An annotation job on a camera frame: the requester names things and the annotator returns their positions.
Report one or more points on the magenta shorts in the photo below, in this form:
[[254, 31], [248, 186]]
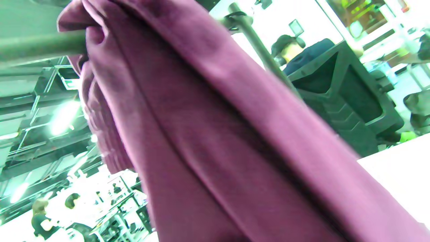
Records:
[[218, 134]]

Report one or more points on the dark wooden desktop rack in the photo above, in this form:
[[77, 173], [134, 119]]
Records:
[[33, 47]]

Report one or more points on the white desktop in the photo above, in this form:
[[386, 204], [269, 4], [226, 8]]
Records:
[[403, 168]]

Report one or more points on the ceiling light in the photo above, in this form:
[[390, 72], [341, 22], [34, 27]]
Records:
[[18, 192], [63, 116]]

